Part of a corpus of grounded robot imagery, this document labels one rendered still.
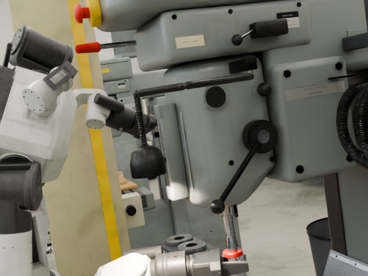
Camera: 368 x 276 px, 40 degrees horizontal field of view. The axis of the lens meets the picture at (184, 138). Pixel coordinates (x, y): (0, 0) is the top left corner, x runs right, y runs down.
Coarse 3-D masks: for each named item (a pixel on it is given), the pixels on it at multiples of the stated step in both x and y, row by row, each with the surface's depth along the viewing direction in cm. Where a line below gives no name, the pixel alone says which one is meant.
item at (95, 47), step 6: (96, 42) 113; (114, 42) 115; (120, 42) 115; (126, 42) 115; (132, 42) 116; (78, 48) 111; (84, 48) 112; (90, 48) 112; (96, 48) 112; (102, 48) 114
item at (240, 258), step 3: (243, 255) 115; (225, 258) 114; (228, 258) 114; (231, 258) 113; (234, 258) 113; (237, 258) 113; (240, 258) 114; (243, 258) 115; (225, 261) 115; (228, 261) 114; (231, 261) 114; (234, 261) 113; (237, 261) 114; (240, 261) 114; (243, 261) 115; (240, 273) 114; (243, 273) 114
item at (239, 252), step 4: (240, 248) 116; (224, 252) 115; (228, 252) 114; (232, 252) 114; (236, 252) 114; (240, 252) 114; (224, 256) 115; (228, 256) 114; (232, 256) 113; (236, 256) 113
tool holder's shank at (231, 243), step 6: (222, 216) 115; (228, 216) 114; (228, 222) 114; (228, 228) 114; (234, 228) 115; (228, 234) 114; (234, 234) 114; (228, 240) 114; (234, 240) 114; (228, 246) 114; (234, 246) 114
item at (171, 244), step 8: (168, 240) 162; (176, 240) 161; (184, 240) 160; (192, 240) 158; (200, 240) 157; (168, 248) 158; (176, 248) 157; (184, 248) 152; (192, 248) 151; (200, 248) 150; (208, 248) 152
